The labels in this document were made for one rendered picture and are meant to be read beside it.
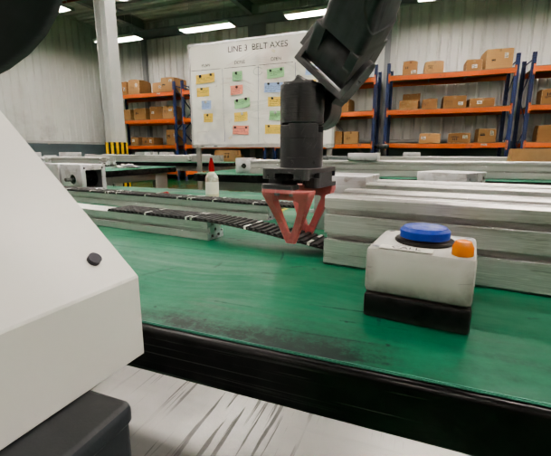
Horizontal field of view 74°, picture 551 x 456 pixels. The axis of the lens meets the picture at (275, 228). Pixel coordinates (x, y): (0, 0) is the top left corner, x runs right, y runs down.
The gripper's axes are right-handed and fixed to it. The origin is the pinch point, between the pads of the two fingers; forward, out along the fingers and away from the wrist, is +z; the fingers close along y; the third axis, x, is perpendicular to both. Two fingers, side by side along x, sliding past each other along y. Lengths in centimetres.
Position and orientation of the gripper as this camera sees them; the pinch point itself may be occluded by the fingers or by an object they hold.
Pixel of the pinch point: (299, 232)
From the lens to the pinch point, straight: 51.6
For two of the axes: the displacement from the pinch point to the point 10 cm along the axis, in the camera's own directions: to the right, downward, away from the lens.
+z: 0.0, 9.8, 2.1
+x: -8.8, -1.0, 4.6
